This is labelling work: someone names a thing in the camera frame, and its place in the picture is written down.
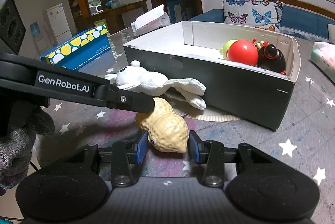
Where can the butterfly print pillow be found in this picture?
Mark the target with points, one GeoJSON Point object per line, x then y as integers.
{"type": "Point", "coordinates": [263, 14]}

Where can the yellow peanut toy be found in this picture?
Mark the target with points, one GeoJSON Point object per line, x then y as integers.
{"type": "Point", "coordinates": [167, 131]}

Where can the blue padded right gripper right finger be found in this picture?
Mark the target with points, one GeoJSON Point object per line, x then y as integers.
{"type": "Point", "coordinates": [210, 153]}

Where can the black bird toy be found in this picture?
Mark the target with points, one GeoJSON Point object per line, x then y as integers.
{"type": "Point", "coordinates": [271, 58]}

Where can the grey gloved hand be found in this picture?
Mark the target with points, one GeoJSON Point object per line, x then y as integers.
{"type": "Point", "coordinates": [16, 147]}

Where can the wooden display cabinet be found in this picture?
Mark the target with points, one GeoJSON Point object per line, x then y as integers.
{"type": "Point", "coordinates": [90, 13]}

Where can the yellow-green ball toy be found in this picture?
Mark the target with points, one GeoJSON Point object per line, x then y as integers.
{"type": "Point", "coordinates": [225, 48]}

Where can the pastel tissue pack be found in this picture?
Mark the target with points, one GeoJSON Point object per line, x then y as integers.
{"type": "Point", "coordinates": [323, 56]}

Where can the water dispenser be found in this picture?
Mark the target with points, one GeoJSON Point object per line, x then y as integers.
{"type": "Point", "coordinates": [38, 38]}

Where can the dark cardboard storage box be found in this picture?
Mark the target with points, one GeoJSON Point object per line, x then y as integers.
{"type": "Point", "coordinates": [190, 49]}

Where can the white tissue box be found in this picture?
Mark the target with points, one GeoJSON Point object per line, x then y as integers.
{"type": "Point", "coordinates": [150, 21]}

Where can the white plush dog toy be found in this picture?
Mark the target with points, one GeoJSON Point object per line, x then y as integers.
{"type": "Point", "coordinates": [137, 79]}

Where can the white refrigerator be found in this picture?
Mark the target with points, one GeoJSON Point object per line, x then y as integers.
{"type": "Point", "coordinates": [58, 23]}

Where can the blue sofa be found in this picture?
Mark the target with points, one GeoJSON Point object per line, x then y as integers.
{"type": "Point", "coordinates": [297, 21]}

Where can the blue box with yellow dots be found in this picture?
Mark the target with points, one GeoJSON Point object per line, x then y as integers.
{"type": "Point", "coordinates": [79, 50]}

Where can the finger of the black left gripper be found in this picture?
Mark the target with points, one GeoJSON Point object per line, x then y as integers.
{"type": "Point", "coordinates": [116, 98]}

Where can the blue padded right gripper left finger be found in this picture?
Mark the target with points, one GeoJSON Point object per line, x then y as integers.
{"type": "Point", "coordinates": [124, 154]}

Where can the red ball toy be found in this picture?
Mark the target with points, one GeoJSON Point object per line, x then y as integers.
{"type": "Point", "coordinates": [243, 51]}

